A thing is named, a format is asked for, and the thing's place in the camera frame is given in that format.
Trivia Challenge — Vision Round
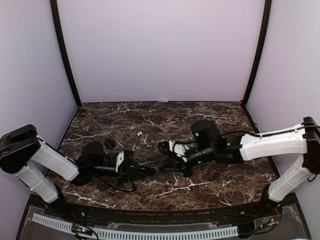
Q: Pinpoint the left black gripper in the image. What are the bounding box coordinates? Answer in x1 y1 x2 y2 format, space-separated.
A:
89 160 147 187

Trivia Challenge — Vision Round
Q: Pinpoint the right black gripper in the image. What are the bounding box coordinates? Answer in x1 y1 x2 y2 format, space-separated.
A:
159 143 216 178

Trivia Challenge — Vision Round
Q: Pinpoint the black round charging case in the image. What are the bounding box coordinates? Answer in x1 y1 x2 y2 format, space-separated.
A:
104 138 116 149

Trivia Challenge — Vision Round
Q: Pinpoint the black oval charging case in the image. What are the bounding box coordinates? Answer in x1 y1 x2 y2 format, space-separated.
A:
139 167 156 176

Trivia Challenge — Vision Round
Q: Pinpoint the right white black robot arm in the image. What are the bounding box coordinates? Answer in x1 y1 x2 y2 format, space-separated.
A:
158 117 320 217

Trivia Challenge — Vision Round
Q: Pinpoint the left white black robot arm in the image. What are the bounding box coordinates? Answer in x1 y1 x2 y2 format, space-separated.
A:
0 124 156 218

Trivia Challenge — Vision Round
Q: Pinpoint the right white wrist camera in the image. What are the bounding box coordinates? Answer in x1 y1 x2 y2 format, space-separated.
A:
168 140 190 159

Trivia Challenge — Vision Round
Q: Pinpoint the white slotted cable duct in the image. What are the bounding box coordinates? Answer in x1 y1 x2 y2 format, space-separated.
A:
31 213 239 240

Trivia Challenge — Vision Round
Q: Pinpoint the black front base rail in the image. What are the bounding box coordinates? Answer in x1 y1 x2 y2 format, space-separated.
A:
24 193 298 226

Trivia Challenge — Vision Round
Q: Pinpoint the right black frame post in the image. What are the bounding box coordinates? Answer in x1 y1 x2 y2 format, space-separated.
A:
241 0 272 108

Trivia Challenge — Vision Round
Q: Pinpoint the black frame post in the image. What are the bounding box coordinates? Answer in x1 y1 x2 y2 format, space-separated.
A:
241 0 272 108
49 0 82 108

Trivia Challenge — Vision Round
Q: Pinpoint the left black frame post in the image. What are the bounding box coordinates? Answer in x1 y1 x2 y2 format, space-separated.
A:
49 0 82 108

